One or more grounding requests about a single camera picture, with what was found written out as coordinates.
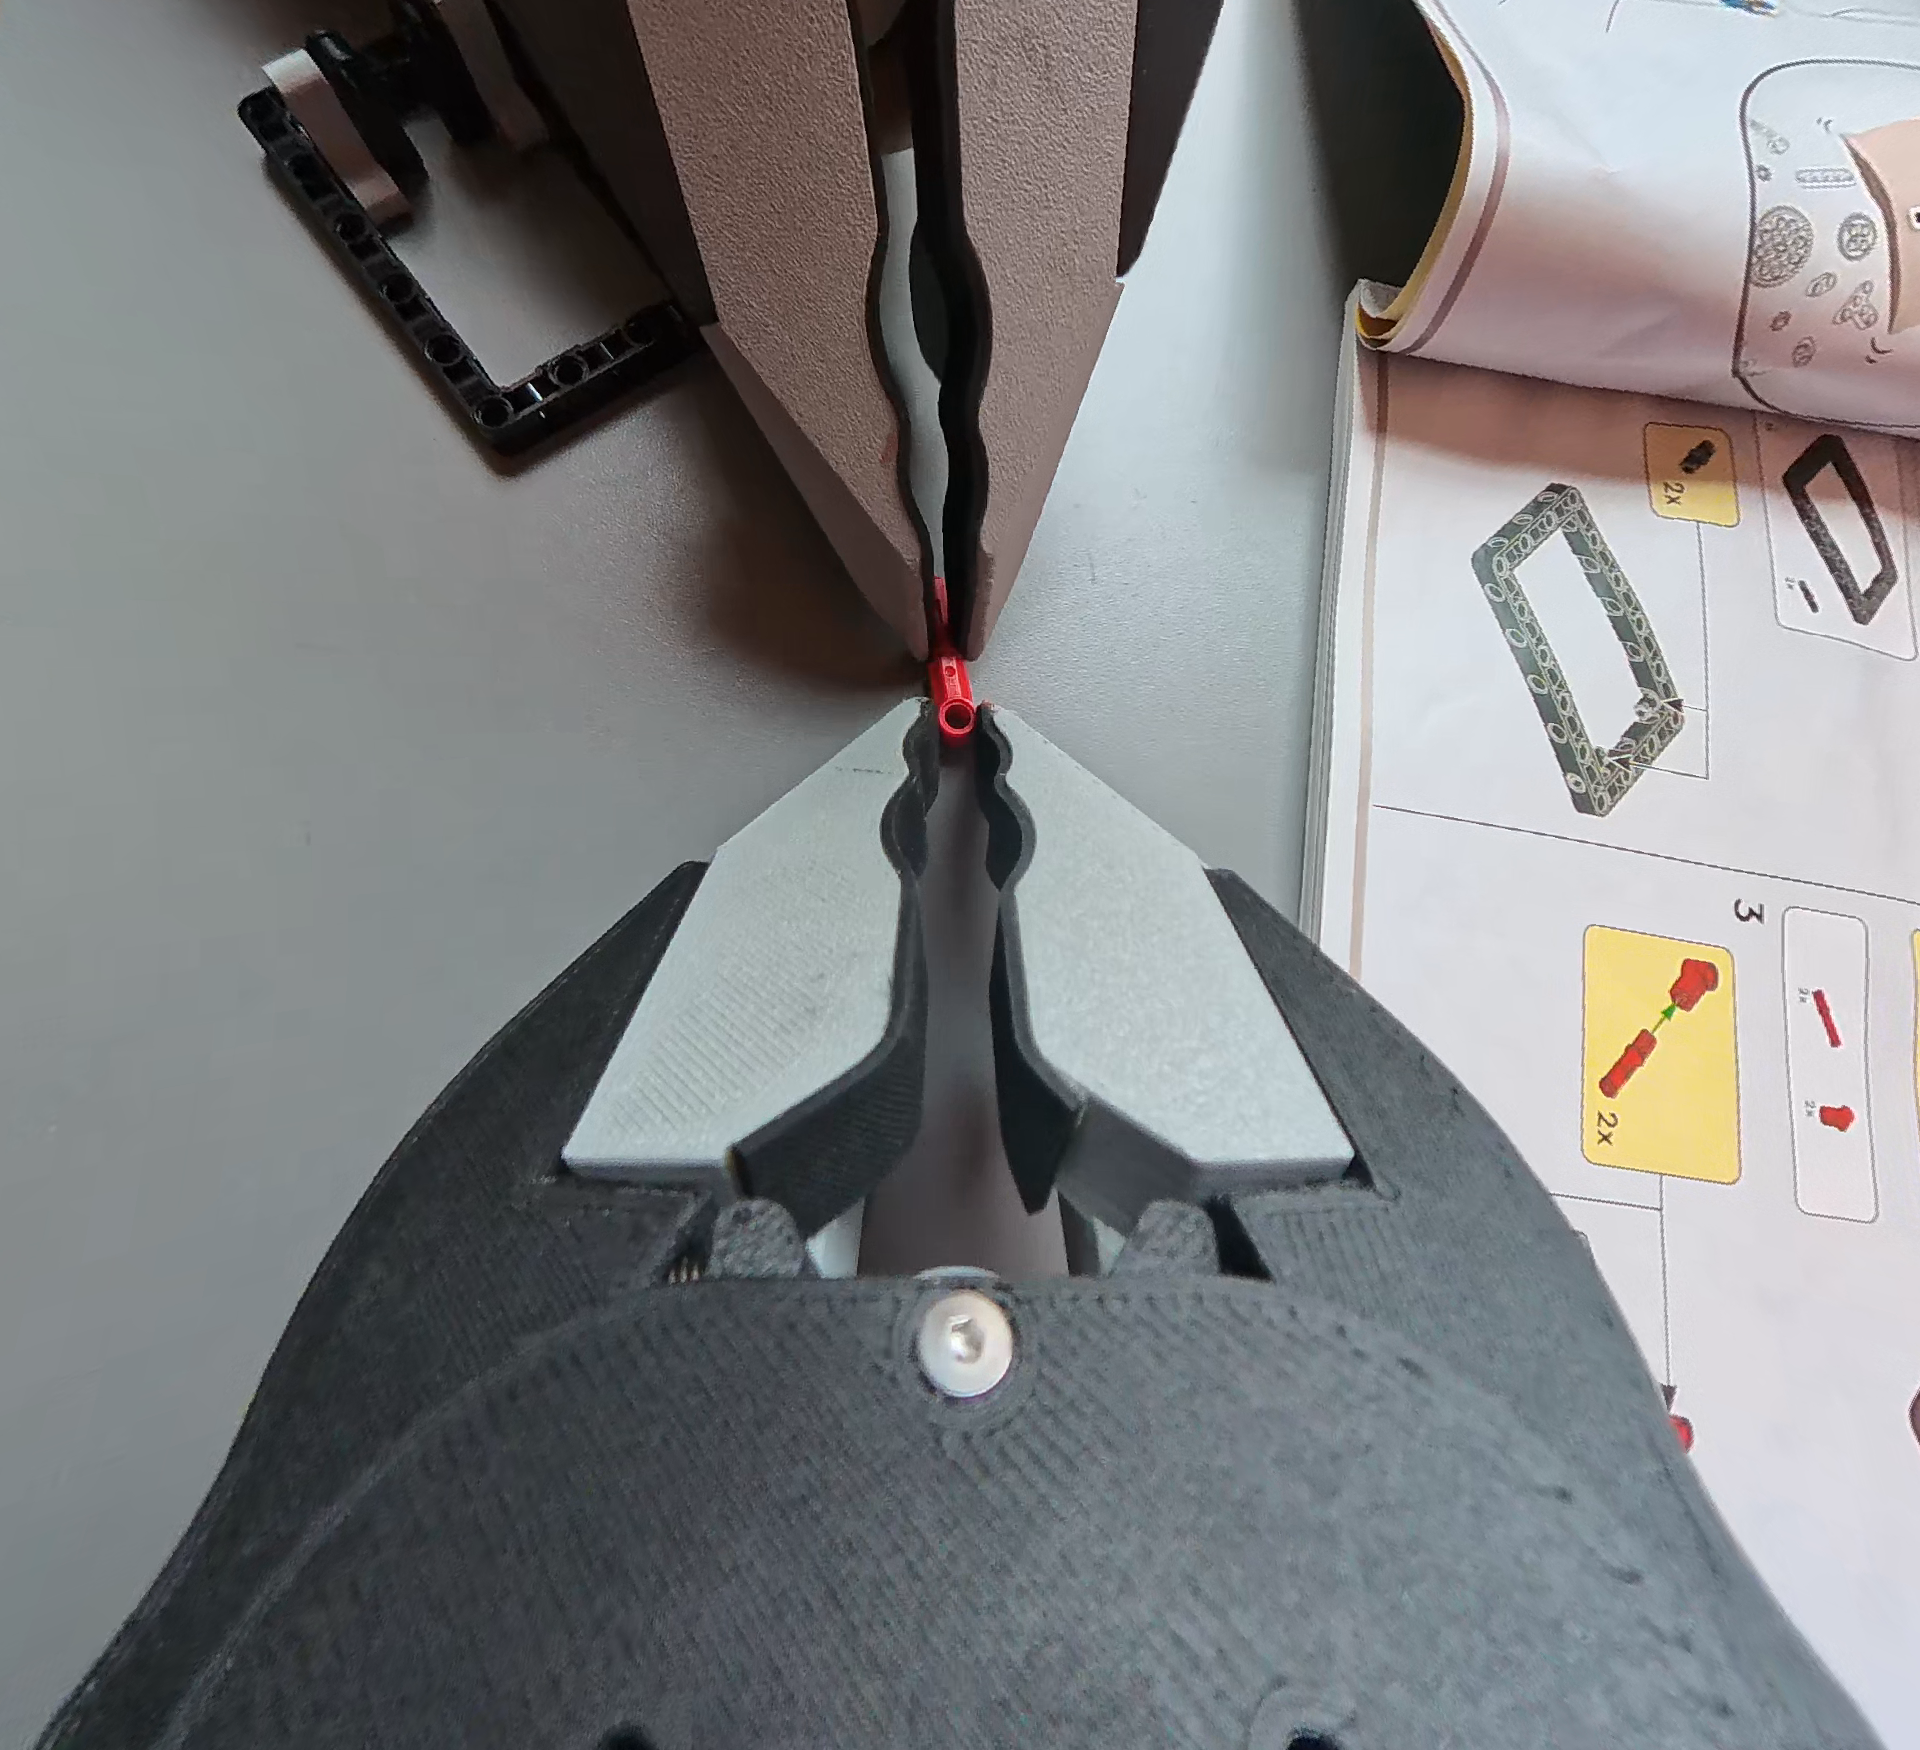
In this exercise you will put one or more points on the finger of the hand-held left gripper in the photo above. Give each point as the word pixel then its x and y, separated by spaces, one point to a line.
pixel 1050 131
pixel 750 131

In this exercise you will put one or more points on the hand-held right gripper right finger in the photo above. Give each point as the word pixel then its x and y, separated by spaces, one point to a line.
pixel 1170 1000

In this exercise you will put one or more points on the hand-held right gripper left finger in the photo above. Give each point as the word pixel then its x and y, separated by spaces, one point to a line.
pixel 750 1000

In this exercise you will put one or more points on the lego instruction booklet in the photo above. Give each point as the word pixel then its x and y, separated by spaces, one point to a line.
pixel 1500 1030

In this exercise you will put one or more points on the red lego axle pin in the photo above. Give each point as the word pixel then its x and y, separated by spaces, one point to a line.
pixel 950 693

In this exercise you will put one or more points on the black lego frame assembly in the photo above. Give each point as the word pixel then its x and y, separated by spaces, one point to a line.
pixel 451 349

